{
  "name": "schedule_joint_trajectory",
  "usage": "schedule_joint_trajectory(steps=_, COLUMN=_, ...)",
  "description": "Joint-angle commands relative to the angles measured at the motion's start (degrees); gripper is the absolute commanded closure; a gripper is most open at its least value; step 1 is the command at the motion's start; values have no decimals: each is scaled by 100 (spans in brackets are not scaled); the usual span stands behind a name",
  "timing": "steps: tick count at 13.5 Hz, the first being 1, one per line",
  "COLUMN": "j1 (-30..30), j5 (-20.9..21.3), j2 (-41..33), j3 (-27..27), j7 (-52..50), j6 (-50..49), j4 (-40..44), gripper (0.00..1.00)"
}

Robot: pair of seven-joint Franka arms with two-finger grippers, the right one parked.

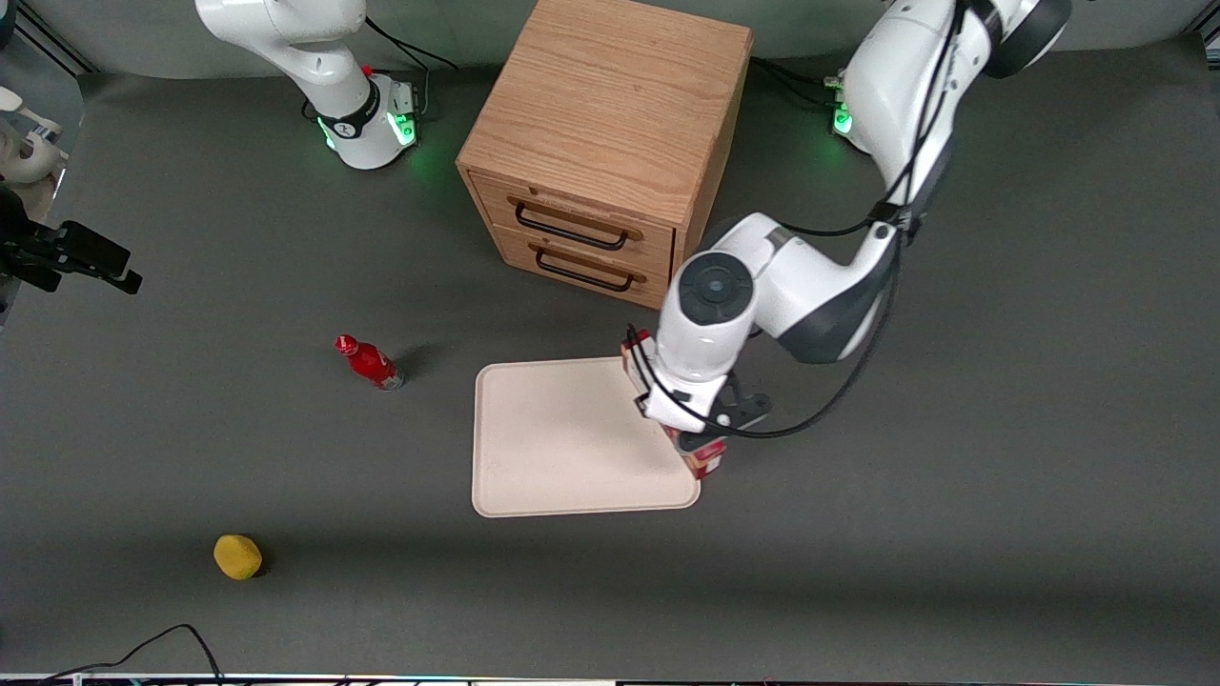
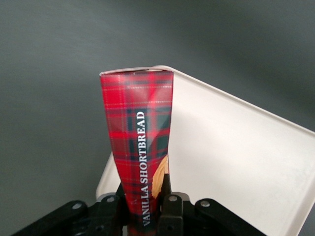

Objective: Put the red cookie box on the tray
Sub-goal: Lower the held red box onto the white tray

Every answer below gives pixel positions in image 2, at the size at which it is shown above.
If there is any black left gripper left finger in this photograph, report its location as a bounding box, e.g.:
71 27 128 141
88 182 130 236

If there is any cream plastic tray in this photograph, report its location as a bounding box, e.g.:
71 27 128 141
94 64 315 236

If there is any red tartan cookie box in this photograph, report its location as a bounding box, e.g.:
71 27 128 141
99 66 175 236

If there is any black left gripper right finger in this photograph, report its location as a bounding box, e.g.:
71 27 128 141
158 173 185 236

